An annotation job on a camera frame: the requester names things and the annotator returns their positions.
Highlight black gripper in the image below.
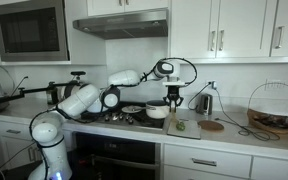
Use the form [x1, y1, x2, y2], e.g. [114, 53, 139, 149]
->
[162, 86, 185, 109]

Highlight wooden spatula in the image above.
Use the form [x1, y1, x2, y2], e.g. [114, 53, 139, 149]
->
[169, 99, 178, 124]

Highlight grey chopping board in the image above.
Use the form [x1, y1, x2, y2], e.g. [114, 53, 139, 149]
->
[167, 118, 202, 140]

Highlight dark basket contents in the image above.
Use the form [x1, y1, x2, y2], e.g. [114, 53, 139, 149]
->
[253, 112, 288, 130]

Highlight green pepper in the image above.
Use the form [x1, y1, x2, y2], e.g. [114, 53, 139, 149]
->
[175, 121, 187, 132]

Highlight black gas cooktop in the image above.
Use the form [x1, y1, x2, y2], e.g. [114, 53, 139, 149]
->
[79, 100, 168, 131]

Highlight steel electric kettle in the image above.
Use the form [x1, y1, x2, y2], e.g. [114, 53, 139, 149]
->
[195, 93, 214, 117]

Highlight round wooden trivet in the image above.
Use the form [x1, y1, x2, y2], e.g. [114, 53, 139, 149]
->
[197, 119, 225, 133]

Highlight small white saucepan lid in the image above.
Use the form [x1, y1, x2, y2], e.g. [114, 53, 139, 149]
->
[120, 105, 144, 115]

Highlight white drawer front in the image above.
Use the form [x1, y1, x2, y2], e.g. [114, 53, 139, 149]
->
[250, 156, 288, 180]
[163, 143, 253, 180]
[0, 119, 36, 142]
[163, 164, 248, 180]

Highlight steel range hood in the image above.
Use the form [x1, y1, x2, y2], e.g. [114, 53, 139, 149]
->
[72, 8, 169, 41]

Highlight steel built-in microwave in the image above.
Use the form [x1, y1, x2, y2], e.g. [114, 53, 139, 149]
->
[0, 0, 71, 63]

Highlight white base cabinet door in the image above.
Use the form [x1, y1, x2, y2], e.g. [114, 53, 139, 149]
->
[0, 135, 42, 170]

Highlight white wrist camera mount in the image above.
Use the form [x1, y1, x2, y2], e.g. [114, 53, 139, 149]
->
[161, 80, 187, 88]

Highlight white saucepan with steel handle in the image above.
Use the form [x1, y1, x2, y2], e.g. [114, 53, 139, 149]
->
[133, 99, 171, 120]

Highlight black kettle cable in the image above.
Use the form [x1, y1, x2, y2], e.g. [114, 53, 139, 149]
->
[187, 82, 213, 112]

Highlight white wall outlet with plugs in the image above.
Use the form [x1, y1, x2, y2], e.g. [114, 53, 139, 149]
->
[206, 79, 218, 91]

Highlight steel drawer handle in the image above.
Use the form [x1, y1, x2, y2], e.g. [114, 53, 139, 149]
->
[191, 157, 218, 168]
[5, 128, 22, 135]

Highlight steel oven door handle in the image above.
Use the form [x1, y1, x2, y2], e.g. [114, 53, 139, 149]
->
[90, 154, 161, 168]

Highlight long black power cable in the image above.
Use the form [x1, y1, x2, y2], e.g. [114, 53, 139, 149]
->
[213, 87, 281, 142]

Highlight black camera on stand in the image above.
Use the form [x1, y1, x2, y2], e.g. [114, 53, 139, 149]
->
[69, 70, 87, 84]

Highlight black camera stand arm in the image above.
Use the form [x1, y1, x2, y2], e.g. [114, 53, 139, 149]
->
[0, 75, 82, 108]

